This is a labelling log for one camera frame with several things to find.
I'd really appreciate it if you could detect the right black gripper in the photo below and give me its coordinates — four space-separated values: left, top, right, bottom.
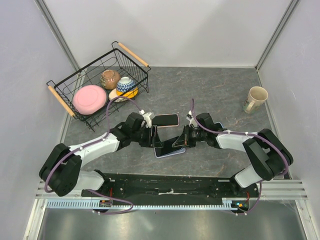
173 125 207 149

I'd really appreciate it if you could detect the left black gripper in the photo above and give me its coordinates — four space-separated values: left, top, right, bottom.
131 125 164 148

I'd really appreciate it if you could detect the lavender phone case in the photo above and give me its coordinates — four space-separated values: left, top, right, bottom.
154 147 186 159

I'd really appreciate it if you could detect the blue edged black phone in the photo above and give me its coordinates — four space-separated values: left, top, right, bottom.
154 136 184 158

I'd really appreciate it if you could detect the pink phone case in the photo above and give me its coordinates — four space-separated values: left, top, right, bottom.
152 113 181 129

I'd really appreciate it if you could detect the light blue phone case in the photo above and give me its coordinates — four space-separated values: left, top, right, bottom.
214 122 225 132

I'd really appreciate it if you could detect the pink edged black phone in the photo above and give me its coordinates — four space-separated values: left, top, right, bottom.
215 122 224 131

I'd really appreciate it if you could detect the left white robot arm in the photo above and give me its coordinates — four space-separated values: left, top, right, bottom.
39 111 163 197

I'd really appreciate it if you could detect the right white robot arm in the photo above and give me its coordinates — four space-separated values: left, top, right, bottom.
172 111 294 197

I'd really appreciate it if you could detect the blue patterned bowl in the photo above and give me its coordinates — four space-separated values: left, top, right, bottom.
116 76 135 95

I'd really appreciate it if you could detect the brown ceramic bowl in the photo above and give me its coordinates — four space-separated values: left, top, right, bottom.
100 69 121 90

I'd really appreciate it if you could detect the pink plate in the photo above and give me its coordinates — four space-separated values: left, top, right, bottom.
72 85 108 115

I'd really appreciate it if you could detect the cream mug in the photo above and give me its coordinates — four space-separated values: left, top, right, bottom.
242 86 269 114

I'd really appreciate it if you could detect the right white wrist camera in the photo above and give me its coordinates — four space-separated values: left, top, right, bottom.
186 110 198 128

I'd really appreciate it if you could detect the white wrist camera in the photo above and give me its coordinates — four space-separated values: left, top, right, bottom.
186 110 198 128
139 109 155 128

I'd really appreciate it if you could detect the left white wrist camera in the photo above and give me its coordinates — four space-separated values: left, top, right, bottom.
139 109 155 128

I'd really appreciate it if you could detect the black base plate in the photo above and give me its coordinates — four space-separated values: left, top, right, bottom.
97 173 259 206

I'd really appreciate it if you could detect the grey cable duct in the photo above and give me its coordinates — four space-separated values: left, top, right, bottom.
46 198 244 211

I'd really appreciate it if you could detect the black wire basket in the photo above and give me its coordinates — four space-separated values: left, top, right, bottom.
46 41 151 131

